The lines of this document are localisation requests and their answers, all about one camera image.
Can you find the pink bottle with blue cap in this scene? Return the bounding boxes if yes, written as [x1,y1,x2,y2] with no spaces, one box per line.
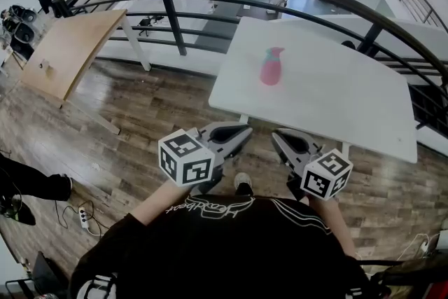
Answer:
[259,46,286,87]

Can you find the thin white cable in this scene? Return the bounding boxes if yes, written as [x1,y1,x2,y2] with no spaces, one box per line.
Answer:
[398,232,439,260]

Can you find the black flat panel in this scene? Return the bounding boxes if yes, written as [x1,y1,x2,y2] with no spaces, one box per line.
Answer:
[33,251,67,299]

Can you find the person's right forearm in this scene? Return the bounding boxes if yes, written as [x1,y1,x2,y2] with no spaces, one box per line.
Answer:
[307,195,358,258]

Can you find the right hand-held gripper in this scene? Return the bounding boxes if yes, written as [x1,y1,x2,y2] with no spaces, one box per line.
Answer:
[271,128,354,201]

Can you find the person's grey shoe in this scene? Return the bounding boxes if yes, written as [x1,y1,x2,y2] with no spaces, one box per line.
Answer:
[233,172,253,196]

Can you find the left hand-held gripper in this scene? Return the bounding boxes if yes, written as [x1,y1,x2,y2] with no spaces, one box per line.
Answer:
[157,121,253,193]

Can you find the white and black harness strap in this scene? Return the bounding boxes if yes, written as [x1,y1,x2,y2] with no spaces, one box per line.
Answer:
[76,272,118,299]

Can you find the black round bag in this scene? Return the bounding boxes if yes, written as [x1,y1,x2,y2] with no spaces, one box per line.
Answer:
[0,194,36,227]
[13,22,36,47]
[8,5,38,22]

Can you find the black cable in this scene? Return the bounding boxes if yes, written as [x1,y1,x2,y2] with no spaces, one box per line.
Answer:
[54,199,102,239]

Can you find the person's black printed shirt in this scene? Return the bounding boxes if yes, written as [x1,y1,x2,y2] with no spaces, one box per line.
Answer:
[69,195,372,299]

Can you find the wooden table with white legs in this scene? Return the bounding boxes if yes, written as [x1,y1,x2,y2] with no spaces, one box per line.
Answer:
[20,8,152,136]

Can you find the curved black metal railing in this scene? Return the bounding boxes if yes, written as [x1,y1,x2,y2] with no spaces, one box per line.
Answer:
[51,0,448,141]

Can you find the person's left forearm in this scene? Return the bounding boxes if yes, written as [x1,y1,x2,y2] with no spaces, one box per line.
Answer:
[132,180,192,227]

